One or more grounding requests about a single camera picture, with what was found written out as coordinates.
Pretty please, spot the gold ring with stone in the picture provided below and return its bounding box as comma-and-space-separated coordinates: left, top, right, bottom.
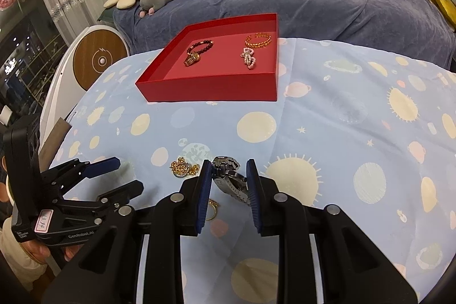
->
205, 198, 220, 222

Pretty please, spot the silver metal watch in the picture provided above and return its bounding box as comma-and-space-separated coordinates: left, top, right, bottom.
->
212, 157, 251, 206

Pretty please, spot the dark bead bracelet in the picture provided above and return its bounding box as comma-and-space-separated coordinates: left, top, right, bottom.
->
185, 38, 215, 56

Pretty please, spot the pearl strand bracelet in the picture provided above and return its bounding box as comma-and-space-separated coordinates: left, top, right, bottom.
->
239, 47, 258, 70

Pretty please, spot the gold woven cuff bangle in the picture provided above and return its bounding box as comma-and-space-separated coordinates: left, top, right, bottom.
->
244, 32, 272, 49

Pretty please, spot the red jewelry tray box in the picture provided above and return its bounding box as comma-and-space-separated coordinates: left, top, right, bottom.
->
135, 13, 279, 102

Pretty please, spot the person left hand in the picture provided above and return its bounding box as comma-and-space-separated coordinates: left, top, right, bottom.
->
0, 217, 83, 290

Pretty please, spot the brown wooden board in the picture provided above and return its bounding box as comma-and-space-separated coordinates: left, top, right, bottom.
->
39, 118, 71, 172

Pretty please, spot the round wooden white device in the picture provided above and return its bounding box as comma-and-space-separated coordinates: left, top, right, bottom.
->
39, 25, 129, 142

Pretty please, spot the planet print blue cloth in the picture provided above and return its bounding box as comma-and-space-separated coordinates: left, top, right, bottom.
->
53, 38, 455, 299

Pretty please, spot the yellow gold cushion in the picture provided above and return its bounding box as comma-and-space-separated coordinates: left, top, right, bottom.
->
431, 0, 456, 28

